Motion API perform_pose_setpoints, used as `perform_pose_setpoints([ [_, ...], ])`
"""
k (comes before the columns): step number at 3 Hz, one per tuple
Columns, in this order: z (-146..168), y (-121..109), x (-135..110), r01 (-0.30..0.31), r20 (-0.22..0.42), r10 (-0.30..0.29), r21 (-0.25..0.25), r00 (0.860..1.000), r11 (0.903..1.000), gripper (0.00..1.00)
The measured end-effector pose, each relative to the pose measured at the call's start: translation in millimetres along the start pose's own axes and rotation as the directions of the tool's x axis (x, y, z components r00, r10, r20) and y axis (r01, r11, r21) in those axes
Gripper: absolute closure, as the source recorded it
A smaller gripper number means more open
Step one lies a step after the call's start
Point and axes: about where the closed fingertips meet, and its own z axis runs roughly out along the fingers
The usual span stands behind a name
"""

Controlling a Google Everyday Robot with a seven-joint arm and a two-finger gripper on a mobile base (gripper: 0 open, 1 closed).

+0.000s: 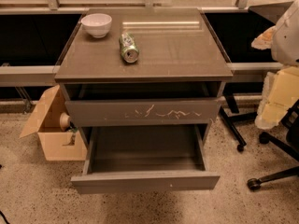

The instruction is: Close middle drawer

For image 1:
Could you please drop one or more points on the tan foam-covered gripper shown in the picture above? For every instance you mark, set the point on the tan foam-covered gripper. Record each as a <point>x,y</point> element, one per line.
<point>287,39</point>

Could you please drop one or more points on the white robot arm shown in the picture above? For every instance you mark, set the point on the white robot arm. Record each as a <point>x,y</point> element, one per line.
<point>290,20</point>

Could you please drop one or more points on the grey drawer cabinet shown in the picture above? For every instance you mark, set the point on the grey drawer cabinet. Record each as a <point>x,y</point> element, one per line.
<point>178,59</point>

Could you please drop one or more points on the grey scratched top drawer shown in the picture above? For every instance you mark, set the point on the grey scratched top drawer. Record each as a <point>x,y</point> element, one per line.
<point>142,112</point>

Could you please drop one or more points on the green soda can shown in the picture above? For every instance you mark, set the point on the green soda can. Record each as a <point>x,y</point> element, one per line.
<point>128,48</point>

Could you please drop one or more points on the white bowl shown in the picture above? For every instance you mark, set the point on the white bowl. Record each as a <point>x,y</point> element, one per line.
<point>97,25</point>

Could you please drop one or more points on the white round object in box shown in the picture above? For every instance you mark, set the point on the white round object in box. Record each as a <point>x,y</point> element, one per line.
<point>64,121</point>

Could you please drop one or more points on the open cardboard box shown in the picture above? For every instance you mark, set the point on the open cardboard box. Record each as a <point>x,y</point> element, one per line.
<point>57,145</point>

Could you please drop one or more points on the metal window rail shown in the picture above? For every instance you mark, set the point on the metal window rail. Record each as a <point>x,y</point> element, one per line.
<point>27,76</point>

